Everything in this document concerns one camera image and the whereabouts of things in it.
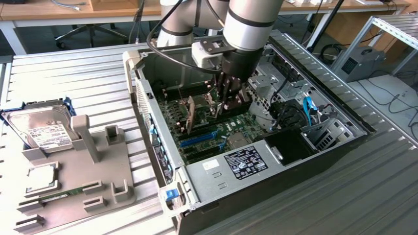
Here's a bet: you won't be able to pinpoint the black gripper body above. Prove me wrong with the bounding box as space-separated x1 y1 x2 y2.
221 48 263 79

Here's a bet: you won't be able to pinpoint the green graphics card black fan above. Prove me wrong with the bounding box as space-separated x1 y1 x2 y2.
185 90 254 135

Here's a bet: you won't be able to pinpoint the perforated metal drive cage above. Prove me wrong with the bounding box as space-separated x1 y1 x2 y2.
243 43 317 118

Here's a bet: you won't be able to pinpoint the black RAM slot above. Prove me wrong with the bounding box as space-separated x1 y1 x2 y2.
162 81 210 93
165 85 211 98
163 83 210 95
165 86 211 100

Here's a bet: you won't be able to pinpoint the green motherboard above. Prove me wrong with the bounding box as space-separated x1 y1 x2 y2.
157 80 271 165

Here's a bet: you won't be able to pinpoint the green RAM stick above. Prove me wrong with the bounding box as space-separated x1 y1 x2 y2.
19 186 87 206
182 117 231 133

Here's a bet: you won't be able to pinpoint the silver chipset heatsink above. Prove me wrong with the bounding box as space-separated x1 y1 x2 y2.
227 133 253 149

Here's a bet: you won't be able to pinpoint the black expansion slot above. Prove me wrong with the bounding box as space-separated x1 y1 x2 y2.
178 127 215 141
186 149 227 164
183 144 223 159

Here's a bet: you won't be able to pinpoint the blue expansion slot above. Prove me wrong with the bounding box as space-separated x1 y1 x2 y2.
179 132 219 148

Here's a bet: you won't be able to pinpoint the black stand pole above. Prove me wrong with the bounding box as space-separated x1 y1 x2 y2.
306 0 346 52

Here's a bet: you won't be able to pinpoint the metal disk bay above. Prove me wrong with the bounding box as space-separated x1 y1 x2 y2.
300 117 368 153

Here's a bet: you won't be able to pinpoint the grey equipment box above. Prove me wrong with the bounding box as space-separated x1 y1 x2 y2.
332 46 388 83

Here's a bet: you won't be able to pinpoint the grey power supply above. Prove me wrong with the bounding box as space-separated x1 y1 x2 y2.
179 144 285 206

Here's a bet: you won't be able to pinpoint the black and grey PC case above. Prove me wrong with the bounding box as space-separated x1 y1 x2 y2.
122 35 377 235

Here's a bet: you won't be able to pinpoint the black office chair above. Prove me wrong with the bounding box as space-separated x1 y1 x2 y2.
55 23 129 49

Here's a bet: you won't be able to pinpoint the brown cardboard box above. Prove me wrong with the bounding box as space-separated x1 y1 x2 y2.
89 0 139 12

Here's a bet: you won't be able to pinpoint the hard disk drive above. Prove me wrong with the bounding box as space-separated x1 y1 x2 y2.
0 96 79 150

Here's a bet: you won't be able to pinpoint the grey parts rack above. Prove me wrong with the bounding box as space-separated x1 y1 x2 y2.
12 114 138 233

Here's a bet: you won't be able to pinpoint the silver hard disk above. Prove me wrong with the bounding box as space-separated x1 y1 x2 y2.
2 105 75 154

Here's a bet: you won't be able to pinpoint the silver CPU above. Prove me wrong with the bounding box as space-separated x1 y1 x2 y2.
26 165 58 194

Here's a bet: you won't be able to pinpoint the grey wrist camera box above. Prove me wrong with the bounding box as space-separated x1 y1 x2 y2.
191 40 239 71

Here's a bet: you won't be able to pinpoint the black power wires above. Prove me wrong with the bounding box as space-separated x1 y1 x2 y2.
270 99 312 131

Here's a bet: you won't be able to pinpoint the black camera cable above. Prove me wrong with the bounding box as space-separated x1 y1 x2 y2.
146 0 226 74

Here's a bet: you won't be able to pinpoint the blue wire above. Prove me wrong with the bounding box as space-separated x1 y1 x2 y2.
302 95 317 127

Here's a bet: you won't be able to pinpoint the black coiled cable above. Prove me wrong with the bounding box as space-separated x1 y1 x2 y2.
320 43 342 65

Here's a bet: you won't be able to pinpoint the grey hanging cable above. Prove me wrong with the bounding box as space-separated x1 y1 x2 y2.
130 0 147 44

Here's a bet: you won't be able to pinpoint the wooden desk white frame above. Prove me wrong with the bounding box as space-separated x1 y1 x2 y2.
0 0 165 56
281 0 413 48

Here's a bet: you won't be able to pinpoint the aluminium frame rack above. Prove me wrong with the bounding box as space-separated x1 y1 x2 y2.
329 14 418 76

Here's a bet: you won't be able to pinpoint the black floor cable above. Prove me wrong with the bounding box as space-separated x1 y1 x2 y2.
356 79 418 115

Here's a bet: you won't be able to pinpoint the grey cable on desk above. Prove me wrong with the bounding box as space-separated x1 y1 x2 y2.
51 0 89 11

